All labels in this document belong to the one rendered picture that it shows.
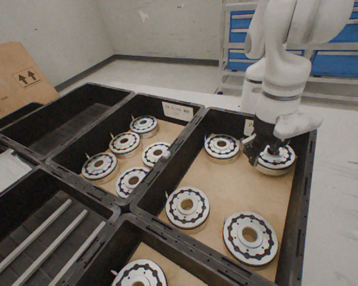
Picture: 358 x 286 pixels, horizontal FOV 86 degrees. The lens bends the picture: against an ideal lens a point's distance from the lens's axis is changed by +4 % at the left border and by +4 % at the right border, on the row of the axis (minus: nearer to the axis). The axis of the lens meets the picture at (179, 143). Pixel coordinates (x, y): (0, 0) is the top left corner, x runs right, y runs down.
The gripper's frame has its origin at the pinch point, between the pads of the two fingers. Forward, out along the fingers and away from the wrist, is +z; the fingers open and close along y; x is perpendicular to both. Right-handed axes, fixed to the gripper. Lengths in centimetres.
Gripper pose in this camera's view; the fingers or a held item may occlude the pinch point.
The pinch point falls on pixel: (261, 157)
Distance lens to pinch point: 54.1
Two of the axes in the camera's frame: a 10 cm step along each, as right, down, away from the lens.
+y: -9.4, 2.9, -1.5
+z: 1.2, 7.2, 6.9
